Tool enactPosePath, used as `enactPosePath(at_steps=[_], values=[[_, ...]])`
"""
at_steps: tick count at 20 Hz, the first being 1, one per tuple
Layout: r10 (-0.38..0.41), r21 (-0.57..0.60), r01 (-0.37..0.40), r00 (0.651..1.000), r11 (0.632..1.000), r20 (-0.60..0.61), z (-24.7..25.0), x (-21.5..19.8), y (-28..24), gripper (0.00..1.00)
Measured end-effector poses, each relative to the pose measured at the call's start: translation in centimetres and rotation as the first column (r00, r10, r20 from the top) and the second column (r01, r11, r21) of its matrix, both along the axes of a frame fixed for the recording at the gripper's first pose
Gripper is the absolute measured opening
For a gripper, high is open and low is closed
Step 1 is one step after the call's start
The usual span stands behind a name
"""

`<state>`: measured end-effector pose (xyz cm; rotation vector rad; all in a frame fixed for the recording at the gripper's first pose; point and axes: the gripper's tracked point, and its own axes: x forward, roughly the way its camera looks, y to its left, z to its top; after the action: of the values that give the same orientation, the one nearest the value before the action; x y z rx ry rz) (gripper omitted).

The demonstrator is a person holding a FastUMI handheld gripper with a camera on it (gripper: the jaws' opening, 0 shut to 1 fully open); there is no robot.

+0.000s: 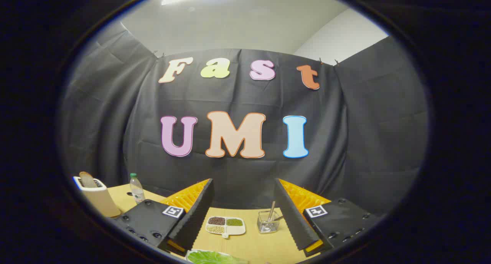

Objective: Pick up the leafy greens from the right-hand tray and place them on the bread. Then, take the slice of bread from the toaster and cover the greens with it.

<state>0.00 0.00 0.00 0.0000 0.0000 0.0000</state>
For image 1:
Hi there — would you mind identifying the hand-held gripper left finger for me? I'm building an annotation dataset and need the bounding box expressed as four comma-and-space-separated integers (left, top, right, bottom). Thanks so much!
114, 178, 215, 257

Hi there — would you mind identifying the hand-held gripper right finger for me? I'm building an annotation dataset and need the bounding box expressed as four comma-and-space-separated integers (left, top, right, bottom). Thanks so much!
274, 178, 380, 257

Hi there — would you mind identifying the green lettuce leaf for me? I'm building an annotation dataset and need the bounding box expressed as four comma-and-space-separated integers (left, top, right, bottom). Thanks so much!
187, 251, 248, 264

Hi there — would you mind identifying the toasted bread slice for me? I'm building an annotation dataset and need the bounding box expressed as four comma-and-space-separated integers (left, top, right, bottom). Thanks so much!
79, 172, 98, 188

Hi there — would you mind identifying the clear utensil holder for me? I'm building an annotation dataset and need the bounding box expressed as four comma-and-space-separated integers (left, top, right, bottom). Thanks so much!
257, 210, 280, 234

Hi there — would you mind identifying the white divided dish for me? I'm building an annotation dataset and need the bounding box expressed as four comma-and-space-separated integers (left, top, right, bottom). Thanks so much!
206, 216, 246, 239

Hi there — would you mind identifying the clear plastic water bottle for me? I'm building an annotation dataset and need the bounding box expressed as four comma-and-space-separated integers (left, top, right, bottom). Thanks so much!
129, 173, 145, 204

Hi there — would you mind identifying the white toaster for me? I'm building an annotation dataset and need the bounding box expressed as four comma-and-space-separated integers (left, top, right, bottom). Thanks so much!
73, 176, 121, 218

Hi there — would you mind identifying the black backdrop cloth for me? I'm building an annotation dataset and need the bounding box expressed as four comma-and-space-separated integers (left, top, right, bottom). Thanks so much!
58, 20, 429, 218

